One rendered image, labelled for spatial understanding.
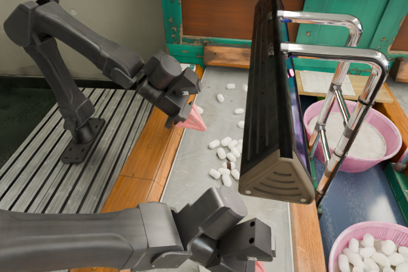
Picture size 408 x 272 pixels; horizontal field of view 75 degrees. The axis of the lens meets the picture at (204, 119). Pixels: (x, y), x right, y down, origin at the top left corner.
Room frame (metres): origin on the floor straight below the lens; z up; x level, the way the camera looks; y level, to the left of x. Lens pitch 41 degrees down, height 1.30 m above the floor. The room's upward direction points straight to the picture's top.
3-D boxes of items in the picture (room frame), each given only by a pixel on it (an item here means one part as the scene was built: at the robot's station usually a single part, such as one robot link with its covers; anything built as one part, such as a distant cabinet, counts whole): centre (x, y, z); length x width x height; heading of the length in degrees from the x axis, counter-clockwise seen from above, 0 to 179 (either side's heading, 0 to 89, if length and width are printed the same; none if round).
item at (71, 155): (0.63, 0.40, 0.71); 0.20 x 0.07 x 0.08; 175
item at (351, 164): (0.59, -0.44, 0.72); 0.27 x 0.27 x 0.10
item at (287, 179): (0.47, -0.13, 1.08); 0.62 x 0.08 x 0.07; 170
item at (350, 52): (0.45, -0.21, 0.90); 0.20 x 0.19 x 0.45; 170
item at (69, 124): (0.63, 0.39, 0.77); 0.09 x 0.06 x 0.06; 163
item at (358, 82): (0.80, -0.47, 0.77); 0.33 x 0.15 x 0.01; 80
